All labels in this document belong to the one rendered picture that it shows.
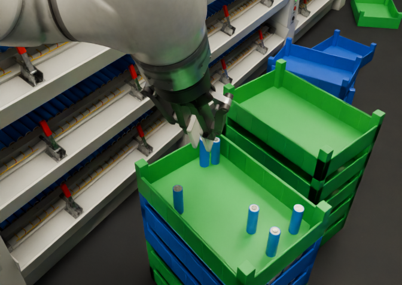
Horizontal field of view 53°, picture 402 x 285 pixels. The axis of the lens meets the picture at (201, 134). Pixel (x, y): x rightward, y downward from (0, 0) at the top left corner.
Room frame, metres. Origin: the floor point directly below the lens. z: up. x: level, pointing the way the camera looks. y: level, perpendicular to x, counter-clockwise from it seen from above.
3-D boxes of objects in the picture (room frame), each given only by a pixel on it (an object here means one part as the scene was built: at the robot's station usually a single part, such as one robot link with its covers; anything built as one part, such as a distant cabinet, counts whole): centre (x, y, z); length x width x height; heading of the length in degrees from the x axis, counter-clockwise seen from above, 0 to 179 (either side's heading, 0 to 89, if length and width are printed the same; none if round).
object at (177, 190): (0.49, 0.04, 0.36); 0.02 x 0.02 x 0.06
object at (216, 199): (0.49, -0.05, 0.36); 0.30 x 0.20 x 0.08; 39
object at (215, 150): (0.62, -0.03, 0.36); 0.02 x 0.02 x 0.06
